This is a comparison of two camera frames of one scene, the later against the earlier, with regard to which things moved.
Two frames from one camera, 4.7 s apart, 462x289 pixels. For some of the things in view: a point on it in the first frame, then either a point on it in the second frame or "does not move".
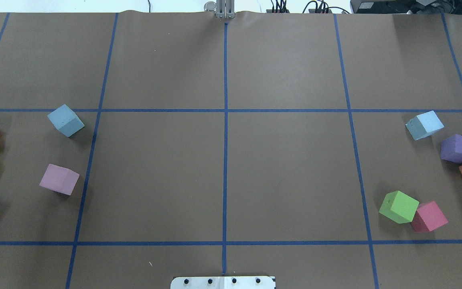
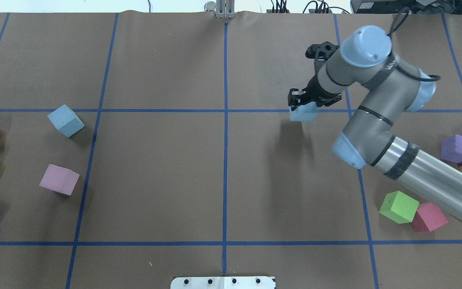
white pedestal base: [223, 282] does not move
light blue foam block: [65, 121] does not move
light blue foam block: [424, 125] → [309, 112]
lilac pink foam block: [59, 179] does not move
